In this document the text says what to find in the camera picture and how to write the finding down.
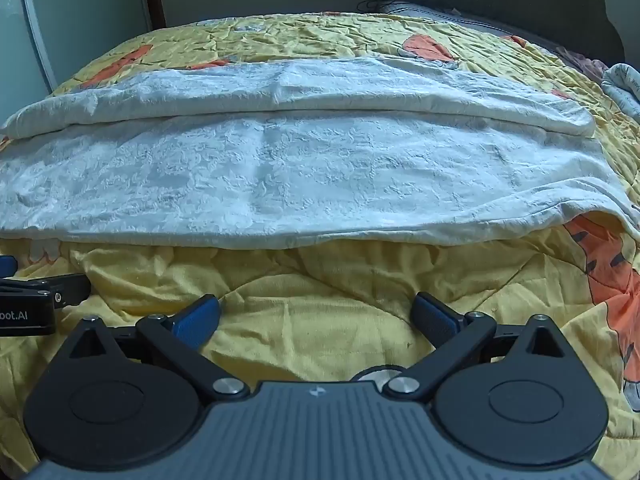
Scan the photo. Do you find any yellow printed blanket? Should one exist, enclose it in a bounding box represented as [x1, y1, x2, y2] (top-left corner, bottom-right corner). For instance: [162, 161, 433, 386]
[0, 10, 640, 480]

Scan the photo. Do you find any white wardrobe door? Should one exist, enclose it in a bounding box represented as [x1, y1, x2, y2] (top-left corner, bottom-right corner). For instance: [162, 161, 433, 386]
[0, 0, 152, 131]

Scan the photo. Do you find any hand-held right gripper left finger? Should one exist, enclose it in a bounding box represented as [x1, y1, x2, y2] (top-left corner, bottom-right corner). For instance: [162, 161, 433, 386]
[65, 294, 252, 404]

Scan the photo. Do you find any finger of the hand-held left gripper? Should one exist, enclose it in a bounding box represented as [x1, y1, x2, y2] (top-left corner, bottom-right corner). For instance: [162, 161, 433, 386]
[0, 255, 92, 308]

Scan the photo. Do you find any white towel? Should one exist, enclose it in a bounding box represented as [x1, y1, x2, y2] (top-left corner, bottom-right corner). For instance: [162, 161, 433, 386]
[0, 56, 640, 251]

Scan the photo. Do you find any grey pillow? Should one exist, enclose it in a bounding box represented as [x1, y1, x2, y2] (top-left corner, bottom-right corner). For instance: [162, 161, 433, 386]
[360, 0, 533, 38]

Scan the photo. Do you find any light printed cloth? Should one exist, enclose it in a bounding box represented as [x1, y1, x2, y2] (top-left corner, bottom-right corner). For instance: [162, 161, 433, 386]
[601, 62, 640, 123]

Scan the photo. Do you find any pink floral cloth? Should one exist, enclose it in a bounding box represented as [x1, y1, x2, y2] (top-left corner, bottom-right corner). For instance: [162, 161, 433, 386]
[554, 45, 610, 82]

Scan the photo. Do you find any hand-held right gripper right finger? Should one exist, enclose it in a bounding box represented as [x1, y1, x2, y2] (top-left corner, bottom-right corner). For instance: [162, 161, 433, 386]
[385, 291, 574, 404]

